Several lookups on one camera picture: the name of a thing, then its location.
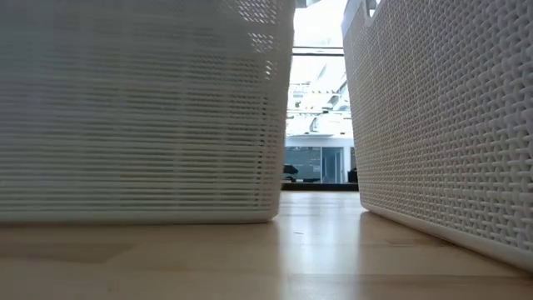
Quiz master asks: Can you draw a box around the glass office door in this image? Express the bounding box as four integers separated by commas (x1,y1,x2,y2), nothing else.
320,146,345,183

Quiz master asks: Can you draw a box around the black distant equipment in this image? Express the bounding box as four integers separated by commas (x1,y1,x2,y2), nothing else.
283,163,300,183

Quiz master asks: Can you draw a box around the white woven plastic bin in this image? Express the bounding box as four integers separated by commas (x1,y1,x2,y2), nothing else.
0,0,296,225
340,0,533,274

